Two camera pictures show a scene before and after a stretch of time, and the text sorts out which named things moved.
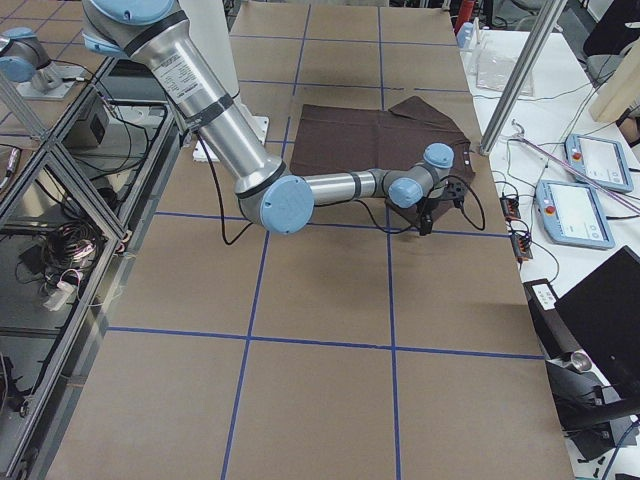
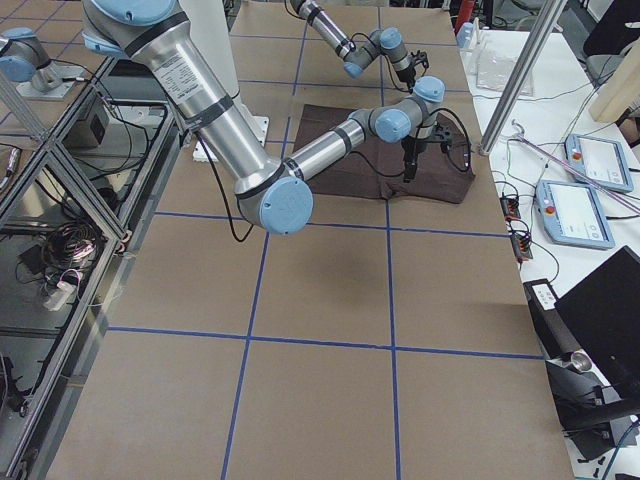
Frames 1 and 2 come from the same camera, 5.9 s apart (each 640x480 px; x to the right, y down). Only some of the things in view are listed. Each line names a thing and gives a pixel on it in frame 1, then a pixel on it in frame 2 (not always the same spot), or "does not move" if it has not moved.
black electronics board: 520,241 does not move
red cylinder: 466,13 does not move
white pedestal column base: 211,25 does not move
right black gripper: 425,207 → 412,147
